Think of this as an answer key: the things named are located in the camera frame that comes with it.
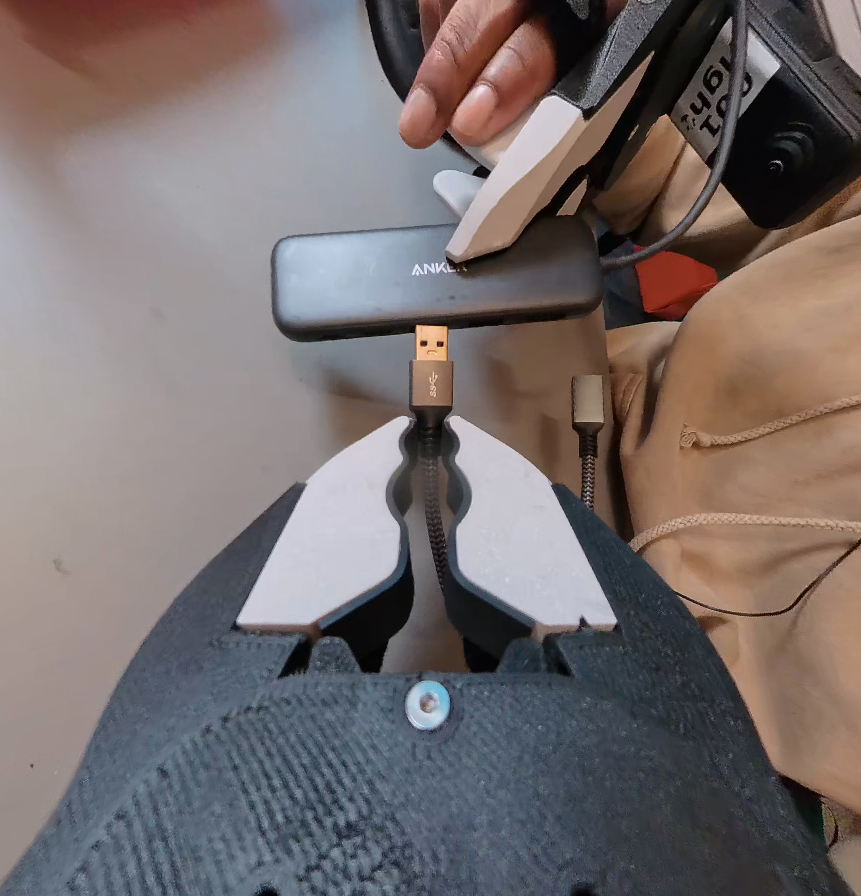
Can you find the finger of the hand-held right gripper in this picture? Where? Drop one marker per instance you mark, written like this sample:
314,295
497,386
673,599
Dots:
521,175
458,190

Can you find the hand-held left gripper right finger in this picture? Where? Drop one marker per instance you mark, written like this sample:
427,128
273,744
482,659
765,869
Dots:
521,553

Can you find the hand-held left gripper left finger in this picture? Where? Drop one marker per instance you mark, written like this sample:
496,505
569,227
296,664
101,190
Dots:
332,553

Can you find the dark grey usb hub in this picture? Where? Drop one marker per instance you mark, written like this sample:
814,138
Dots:
360,280

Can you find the person's right hand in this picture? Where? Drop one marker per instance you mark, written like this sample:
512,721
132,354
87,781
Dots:
472,63

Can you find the red fabric piece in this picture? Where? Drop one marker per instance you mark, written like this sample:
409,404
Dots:
675,283

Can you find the beige hooded sweatshirt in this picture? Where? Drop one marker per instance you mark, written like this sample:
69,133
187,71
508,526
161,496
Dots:
752,420

